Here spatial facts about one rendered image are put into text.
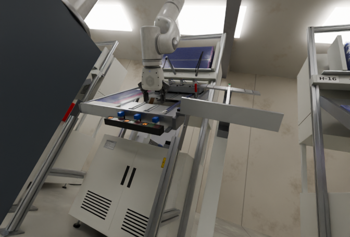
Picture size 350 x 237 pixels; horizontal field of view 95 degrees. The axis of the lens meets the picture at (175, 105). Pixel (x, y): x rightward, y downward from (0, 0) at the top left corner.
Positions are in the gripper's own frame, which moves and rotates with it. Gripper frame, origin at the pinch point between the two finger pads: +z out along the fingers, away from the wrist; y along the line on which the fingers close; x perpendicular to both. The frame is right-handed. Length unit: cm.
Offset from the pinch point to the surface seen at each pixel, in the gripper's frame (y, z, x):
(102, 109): -38.5, 10.0, 2.3
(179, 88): -10, 6, 56
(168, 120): 5.9, 10.5, 2.3
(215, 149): 29.4, 20.8, 1.7
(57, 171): -60, 46, -19
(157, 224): 14, 41, -25
